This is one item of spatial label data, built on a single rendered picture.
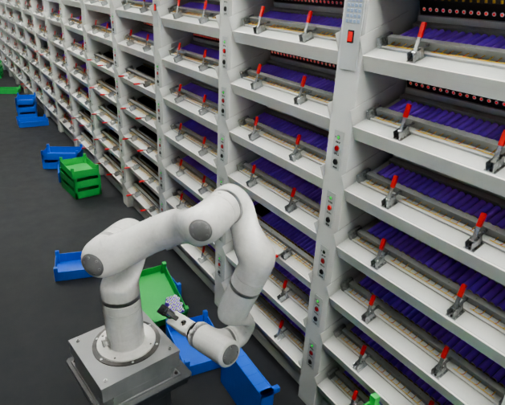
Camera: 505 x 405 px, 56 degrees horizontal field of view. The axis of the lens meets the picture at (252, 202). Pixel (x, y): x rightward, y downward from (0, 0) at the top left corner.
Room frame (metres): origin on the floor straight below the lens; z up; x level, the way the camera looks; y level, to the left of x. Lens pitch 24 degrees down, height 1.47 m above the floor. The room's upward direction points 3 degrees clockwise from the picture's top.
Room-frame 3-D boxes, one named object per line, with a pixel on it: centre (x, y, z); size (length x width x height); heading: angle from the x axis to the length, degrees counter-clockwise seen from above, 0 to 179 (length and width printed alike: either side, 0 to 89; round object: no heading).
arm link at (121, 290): (1.27, 0.39, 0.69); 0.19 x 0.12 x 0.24; 161
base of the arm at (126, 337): (1.24, 0.40, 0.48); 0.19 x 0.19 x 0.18
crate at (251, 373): (1.37, -0.02, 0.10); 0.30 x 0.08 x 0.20; 32
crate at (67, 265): (2.26, 0.92, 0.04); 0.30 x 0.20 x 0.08; 109
